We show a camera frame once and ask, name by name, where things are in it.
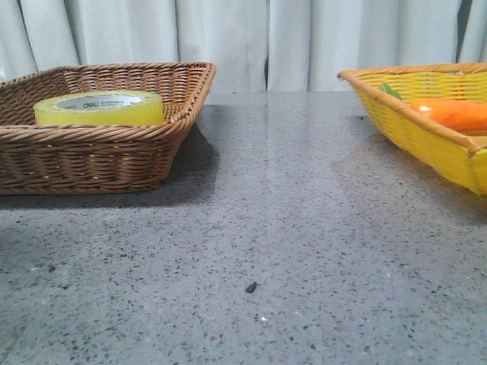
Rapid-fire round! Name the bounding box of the white curtain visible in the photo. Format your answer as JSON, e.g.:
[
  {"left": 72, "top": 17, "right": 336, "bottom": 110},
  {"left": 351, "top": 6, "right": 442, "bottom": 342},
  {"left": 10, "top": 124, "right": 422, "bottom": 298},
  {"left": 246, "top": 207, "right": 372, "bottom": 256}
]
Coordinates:
[{"left": 1, "top": 0, "right": 486, "bottom": 93}]

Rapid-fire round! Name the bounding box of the small black debris piece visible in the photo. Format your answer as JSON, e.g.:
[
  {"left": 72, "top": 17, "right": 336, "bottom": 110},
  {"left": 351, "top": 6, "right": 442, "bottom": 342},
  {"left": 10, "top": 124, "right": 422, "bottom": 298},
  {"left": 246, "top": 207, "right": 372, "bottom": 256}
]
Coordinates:
[{"left": 245, "top": 282, "right": 258, "bottom": 294}]

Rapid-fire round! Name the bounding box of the yellow tape roll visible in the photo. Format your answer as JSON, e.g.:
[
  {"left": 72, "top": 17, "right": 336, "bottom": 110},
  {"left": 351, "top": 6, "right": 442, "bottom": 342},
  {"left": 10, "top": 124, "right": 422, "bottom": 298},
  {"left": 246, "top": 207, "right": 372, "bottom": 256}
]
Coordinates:
[{"left": 33, "top": 90, "right": 165, "bottom": 125}]

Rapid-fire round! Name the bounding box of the brown wicker basket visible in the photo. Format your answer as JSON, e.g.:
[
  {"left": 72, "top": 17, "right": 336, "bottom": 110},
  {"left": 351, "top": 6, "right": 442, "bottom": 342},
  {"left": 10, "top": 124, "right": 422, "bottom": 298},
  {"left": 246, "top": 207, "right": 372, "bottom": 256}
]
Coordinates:
[{"left": 1, "top": 62, "right": 216, "bottom": 195}]

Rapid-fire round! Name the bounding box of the yellow wicker basket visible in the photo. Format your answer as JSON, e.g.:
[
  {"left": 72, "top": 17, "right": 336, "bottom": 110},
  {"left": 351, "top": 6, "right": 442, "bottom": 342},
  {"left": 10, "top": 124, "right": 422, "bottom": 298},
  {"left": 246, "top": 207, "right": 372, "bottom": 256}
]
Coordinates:
[{"left": 337, "top": 62, "right": 486, "bottom": 195}]

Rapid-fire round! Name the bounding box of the orange toy carrot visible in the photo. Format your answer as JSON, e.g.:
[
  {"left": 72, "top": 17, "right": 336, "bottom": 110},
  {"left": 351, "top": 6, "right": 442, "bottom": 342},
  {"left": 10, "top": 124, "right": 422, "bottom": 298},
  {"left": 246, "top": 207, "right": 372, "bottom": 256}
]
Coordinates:
[{"left": 377, "top": 82, "right": 486, "bottom": 132}]

